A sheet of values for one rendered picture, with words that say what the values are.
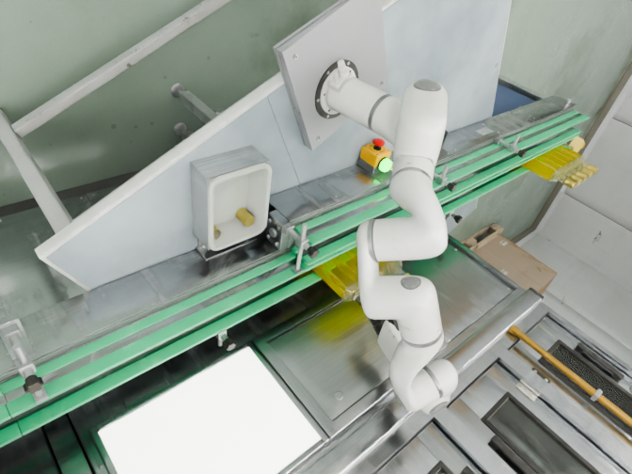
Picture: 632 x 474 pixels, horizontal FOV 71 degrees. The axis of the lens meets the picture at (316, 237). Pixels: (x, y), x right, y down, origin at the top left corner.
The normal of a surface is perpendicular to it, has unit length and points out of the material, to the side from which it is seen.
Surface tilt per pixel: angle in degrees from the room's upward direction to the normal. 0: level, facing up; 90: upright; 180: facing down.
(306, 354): 90
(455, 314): 91
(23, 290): 90
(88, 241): 0
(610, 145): 90
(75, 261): 0
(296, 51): 3
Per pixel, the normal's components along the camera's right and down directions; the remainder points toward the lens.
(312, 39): 0.68, 0.54
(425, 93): -0.05, -0.69
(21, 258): 0.15, -0.74
